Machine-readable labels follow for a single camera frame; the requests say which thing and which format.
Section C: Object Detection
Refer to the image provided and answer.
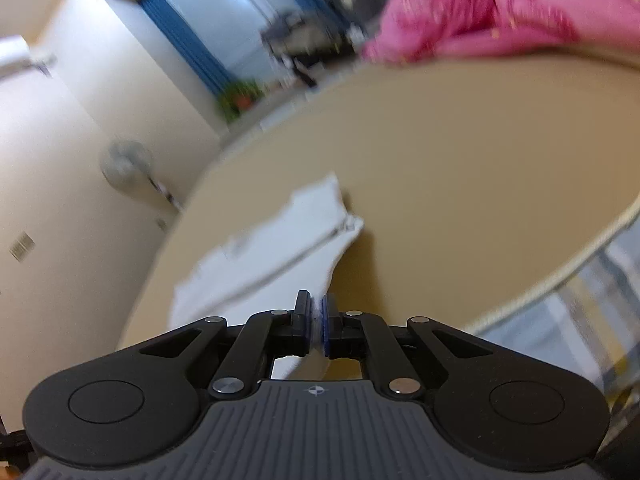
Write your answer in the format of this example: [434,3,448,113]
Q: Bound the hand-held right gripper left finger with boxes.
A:
[137,291,312,401]

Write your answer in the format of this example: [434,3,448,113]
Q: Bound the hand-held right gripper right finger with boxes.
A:
[321,294,501,398]

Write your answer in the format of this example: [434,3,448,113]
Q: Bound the white garment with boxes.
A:
[167,172,366,381]

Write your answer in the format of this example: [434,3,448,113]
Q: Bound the pile of dark clothes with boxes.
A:
[260,7,351,86]

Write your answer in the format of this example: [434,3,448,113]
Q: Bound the potted green plant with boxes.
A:
[217,77,266,123]

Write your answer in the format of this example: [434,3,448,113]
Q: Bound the white standing fan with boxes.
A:
[100,139,183,211]

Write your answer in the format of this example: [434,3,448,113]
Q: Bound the window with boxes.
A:
[162,0,321,91]

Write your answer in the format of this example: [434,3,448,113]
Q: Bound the pink quilt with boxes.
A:
[360,0,640,66]

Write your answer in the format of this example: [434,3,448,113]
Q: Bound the white air conditioner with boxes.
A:
[0,35,56,81]

